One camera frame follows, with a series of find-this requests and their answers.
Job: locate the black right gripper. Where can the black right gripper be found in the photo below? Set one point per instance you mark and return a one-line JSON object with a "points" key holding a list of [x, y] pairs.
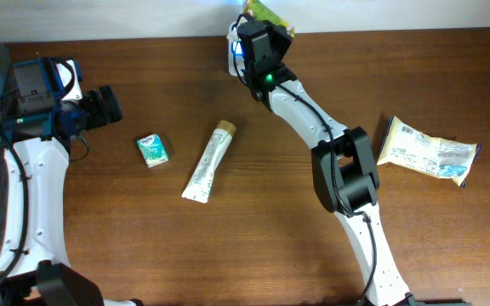
{"points": [[279, 42]]}

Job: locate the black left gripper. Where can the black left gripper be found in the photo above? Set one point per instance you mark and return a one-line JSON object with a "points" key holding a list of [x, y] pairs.
{"points": [[101, 116]]}

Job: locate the green drink pouch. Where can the green drink pouch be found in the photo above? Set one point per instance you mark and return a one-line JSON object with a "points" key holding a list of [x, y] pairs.
{"points": [[260, 11]]}

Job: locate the teal white tissue pack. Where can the teal white tissue pack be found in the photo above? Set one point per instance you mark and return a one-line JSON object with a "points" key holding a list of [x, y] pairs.
{"points": [[152, 150]]}

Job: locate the white tube tan cap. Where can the white tube tan cap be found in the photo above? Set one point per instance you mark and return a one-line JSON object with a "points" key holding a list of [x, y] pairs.
{"points": [[200, 184]]}

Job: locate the yellow white snack bag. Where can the yellow white snack bag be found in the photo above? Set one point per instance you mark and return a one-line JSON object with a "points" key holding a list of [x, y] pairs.
{"points": [[439, 158]]}

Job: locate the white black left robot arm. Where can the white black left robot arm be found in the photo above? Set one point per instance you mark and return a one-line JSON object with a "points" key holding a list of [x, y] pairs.
{"points": [[42, 111]]}

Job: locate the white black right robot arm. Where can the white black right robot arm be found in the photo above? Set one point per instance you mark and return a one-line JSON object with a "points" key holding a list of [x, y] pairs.
{"points": [[345, 177]]}

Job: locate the white barcode scanner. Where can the white barcode scanner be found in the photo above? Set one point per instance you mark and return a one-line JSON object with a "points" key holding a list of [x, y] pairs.
{"points": [[235, 56]]}

